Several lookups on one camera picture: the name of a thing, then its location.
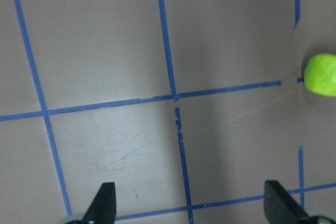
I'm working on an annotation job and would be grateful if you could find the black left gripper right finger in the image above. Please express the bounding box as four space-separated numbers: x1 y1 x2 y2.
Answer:
264 180 310 224

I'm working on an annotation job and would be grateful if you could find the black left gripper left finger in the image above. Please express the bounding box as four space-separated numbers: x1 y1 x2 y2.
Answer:
82 182 117 224

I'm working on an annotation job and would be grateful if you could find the green apple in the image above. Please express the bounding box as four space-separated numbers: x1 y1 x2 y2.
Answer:
303 54 335 97

